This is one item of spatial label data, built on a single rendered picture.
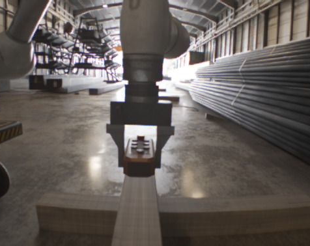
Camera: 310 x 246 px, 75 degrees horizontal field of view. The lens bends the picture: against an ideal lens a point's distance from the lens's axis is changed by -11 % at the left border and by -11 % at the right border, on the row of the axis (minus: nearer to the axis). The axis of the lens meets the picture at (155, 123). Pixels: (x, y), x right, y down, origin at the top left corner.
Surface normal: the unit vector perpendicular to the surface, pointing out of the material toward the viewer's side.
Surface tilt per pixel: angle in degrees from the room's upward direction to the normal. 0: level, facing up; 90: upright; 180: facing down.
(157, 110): 90
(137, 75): 90
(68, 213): 90
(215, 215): 90
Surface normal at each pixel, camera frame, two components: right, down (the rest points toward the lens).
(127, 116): 0.04, 0.20
